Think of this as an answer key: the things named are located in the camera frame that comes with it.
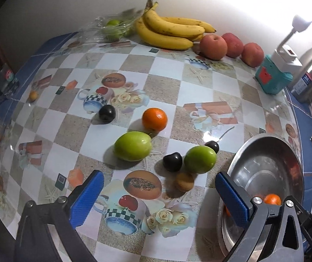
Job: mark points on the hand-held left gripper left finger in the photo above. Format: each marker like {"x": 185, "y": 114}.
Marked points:
{"x": 87, "y": 199}

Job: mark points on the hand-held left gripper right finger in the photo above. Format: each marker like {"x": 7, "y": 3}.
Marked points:
{"x": 232, "y": 199}

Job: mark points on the orange tangerine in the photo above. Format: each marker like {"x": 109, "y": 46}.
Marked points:
{"x": 154, "y": 119}
{"x": 272, "y": 198}

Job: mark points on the stainless steel bowl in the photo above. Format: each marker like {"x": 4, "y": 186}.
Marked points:
{"x": 265, "y": 163}

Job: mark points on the small brown round fruit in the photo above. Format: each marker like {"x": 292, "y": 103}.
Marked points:
{"x": 184, "y": 182}

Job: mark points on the large green jujube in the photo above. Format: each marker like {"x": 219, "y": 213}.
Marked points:
{"x": 200, "y": 159}
{"x": 132, "y": 146}

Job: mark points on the dark plum with long stem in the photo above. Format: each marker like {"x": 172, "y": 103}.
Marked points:
{"x": 213, "y": 146}

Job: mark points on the dark purple plum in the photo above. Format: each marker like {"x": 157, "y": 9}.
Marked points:
{"x": 172, "y": 162}
{"x": 107, "y": 113}

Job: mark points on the small yellow fruit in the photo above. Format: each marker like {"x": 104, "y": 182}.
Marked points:
{"x": 33, "y": 95}

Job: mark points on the printed checkered tablecloth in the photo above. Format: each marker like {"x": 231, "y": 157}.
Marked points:
{"x": 161, "y": 87}

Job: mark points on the glass mug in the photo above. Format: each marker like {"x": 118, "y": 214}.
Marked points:
{"x": 7, "y": 83}

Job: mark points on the red apple right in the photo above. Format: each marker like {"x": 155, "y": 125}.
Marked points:
{"x": 252, "y": 55}

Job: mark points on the red apple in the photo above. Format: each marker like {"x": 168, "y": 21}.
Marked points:
{"x": 234, "y": 43}
{"x": 213, "y": 46}
{"x": 252, "y": 55}

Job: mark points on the white plug-in adapter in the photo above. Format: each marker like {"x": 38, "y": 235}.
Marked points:
{"x": 287, "y": 56}

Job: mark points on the red apple left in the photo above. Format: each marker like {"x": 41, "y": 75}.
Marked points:
{"x": 213, "y": 46}

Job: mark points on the red apple middle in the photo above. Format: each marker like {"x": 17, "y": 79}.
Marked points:
{"x": 234, "y": 43}

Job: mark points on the clear plastic fruit container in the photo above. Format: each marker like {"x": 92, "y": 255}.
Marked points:
{"x": 93, "y": 32}

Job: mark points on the packed green jujube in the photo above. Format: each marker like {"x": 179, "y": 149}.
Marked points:
{"x": 111, "y": 34}
{"x": 113, "y": 22}

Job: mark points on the yellow banana bunch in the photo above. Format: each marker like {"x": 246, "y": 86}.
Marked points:
{"x": 167, "y": 36}

